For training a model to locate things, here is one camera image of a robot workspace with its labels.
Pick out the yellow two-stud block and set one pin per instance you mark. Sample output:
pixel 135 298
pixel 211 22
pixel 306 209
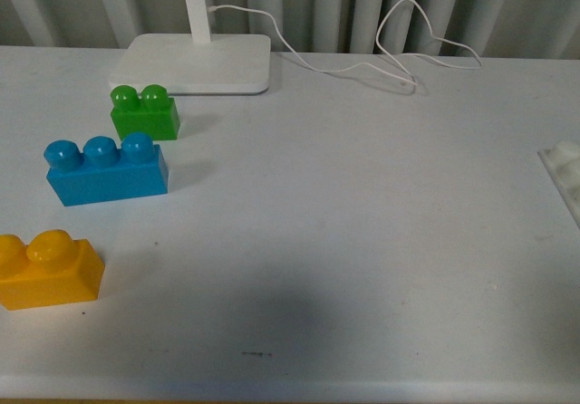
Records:
pixel 53 269

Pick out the green two-stud block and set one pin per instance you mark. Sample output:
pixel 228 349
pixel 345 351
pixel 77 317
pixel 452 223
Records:
pixel 152 112

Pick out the blue three-stud block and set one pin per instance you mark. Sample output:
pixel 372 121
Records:
pixel 103 171

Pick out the white lamp stand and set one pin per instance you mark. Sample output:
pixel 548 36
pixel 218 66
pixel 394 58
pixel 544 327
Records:
pixel 198 62

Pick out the white studded base plate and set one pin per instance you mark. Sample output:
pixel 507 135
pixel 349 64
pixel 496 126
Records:
pixel 562 165

